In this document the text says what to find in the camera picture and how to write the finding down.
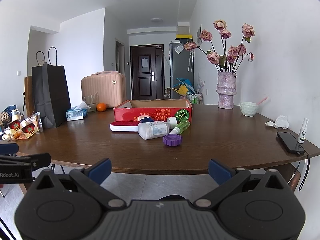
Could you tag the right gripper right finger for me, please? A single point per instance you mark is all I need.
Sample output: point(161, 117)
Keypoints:
point(229, 180)

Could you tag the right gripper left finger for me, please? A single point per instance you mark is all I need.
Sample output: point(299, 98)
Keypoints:
point(89, 180)

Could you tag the red white lint brush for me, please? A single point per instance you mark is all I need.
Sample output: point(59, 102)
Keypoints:
point(124, 126)

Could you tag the purple plastic lid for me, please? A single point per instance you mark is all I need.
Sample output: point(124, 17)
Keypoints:
point(172, 140)

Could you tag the green spray bottle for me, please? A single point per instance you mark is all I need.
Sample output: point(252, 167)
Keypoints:
point(180, 127)

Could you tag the white tape roll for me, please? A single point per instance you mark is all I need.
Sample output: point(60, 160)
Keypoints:
point(172, 122)

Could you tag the white plastic bottle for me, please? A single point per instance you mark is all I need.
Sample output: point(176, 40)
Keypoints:
point(152, 130)

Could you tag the snack packages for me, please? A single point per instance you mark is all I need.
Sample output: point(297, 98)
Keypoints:
point(23, 130)

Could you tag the white thermos jug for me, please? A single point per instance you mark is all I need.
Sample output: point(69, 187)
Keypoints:
point(15, 115)

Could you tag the blue tissue pack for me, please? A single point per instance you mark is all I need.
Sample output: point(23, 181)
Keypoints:
point(77, 113)

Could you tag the black smartphone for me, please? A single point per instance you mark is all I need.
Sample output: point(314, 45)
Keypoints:
point(290, 143)

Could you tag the orange fruit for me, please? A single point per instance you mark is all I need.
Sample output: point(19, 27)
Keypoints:
point(101, 107)

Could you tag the white bowl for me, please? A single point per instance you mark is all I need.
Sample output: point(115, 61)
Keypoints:
point(248, 109)

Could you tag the glass cup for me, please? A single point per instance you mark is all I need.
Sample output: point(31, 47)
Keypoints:
point(91, 101)

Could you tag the crumpled white tissue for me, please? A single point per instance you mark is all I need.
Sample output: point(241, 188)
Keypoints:
point(280, 122)

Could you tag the red cardboard box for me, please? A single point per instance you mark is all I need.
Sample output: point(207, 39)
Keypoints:
point(157, 110)

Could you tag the black paper bag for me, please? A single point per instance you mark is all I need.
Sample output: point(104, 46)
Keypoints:
point(50, 94)

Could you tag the small white spray bottle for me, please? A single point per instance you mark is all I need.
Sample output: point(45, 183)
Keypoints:
point(303, 129)

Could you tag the pink ceramic vase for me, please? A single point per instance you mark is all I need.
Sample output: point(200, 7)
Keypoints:
point(226, 89)

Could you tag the pink suitcase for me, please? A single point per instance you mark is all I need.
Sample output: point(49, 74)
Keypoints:
point(109, 85)

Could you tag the yellow watering can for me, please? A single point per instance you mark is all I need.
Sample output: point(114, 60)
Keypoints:
point(182, 91)

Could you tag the dried pink roses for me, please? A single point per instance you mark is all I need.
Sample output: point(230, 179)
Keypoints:
point(233, 56)

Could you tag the grey refrigerator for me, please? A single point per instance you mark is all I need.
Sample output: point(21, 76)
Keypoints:
point(181, 66)

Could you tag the dark front door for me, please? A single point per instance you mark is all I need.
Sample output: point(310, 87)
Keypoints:
point(147, 72)

